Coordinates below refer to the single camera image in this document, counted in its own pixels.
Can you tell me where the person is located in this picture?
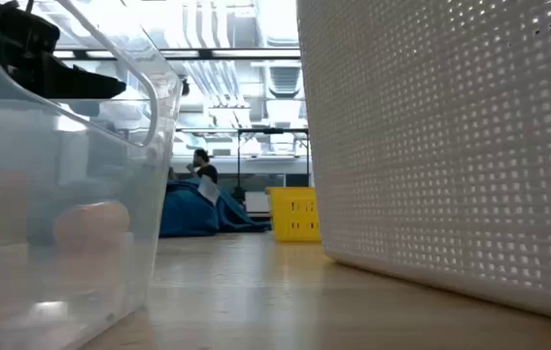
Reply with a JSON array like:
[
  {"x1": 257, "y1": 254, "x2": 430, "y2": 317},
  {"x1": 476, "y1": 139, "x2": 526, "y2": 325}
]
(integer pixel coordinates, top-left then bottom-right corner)
[{"x1": 185, "y1": 148, "x2": 220, "y2": 185}]

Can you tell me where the orange pill bottle white cap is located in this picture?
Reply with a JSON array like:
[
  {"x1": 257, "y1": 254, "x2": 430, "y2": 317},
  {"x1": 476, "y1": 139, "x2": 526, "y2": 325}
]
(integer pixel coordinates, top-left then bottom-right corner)
[{"x1": 0, "y1": 168, "x2": 31, "y2": 245}]

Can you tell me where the clear plastic storage bin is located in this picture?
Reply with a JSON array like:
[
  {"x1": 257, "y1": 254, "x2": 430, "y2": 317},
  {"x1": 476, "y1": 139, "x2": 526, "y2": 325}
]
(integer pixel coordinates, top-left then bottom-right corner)
[{"x1": 0, "y1": 0, "x2": 184, "y2": 350}]

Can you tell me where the black metal frame stand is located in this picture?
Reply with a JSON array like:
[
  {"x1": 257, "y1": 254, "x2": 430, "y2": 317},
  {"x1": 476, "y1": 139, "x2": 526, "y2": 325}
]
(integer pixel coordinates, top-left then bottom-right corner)
[{"x1": 176, "y1": 126, "x2": 311, "y2": 203}]

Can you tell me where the small yellow plastic basket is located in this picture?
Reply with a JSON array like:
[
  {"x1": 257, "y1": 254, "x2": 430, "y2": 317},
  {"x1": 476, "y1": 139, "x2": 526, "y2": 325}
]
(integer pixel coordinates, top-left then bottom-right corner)
[{"x1": 264, "y1": 186, "x2": 323, "y2": 243}]

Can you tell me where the large white perforated basket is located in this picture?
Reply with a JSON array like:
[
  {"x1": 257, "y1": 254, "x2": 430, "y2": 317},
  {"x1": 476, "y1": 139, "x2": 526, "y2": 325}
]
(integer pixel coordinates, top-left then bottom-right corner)
[{"x1": 296, "y1": 0, "x2": 551, "y2": 326}]

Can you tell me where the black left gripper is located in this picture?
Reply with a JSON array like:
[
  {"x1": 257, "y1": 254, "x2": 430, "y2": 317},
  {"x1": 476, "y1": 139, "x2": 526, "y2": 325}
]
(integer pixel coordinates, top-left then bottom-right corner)
[{"x1": 0, "y1": 0, "x2": 128, "y2": 101}]

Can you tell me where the blue scrub garment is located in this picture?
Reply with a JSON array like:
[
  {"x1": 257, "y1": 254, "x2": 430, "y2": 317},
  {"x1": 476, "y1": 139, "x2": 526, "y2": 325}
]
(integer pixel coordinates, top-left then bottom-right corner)
[{"x1": 158, "y1": 176, "x2": 273, "y2": 239}]

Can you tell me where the white box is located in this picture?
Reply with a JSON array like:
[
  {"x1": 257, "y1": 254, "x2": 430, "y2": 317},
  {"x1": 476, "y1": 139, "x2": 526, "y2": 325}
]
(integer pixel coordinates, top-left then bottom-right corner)
[{"x1": 244, "y1": 191, "x2": 271, "y2": 214}]

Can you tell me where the beige round object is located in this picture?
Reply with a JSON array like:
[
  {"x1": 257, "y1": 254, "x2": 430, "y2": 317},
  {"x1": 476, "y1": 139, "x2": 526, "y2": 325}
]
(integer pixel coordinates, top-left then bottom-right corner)
[{"x1": 52, "y1": 200, "x2": 131, "y2": 253}]

